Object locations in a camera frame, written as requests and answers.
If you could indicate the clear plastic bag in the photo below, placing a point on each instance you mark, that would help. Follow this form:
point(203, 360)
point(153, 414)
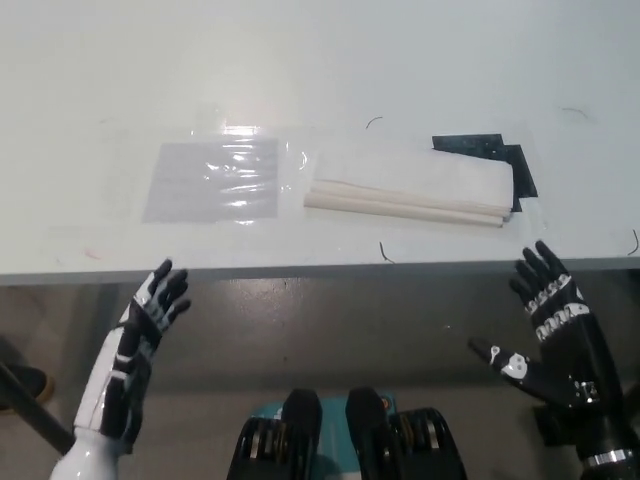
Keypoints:
point(200, 185)

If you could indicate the black tape patch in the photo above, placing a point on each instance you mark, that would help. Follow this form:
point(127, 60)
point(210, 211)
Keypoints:
point(470, 142)

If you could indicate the black diagonal metal bar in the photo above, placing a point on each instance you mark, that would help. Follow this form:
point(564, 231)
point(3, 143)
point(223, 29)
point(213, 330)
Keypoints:
point(37, 417)

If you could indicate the black floor base plate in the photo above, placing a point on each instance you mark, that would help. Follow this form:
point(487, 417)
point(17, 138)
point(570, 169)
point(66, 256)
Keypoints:
point(550, 425)

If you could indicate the dark shoe with tan sole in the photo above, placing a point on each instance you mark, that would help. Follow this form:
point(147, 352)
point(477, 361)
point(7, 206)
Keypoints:
point(30, 377)

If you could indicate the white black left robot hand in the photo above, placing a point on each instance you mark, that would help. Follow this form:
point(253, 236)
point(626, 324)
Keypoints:
point(125, 360)

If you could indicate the white napkin stack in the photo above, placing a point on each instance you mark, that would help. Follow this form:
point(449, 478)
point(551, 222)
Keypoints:
point(415, 185)

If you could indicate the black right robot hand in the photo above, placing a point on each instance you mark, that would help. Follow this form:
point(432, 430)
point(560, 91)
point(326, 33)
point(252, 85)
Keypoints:
point(580, 360)

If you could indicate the transparent plastic film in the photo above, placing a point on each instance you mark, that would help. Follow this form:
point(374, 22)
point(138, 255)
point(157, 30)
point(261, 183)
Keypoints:
point(295, 150)

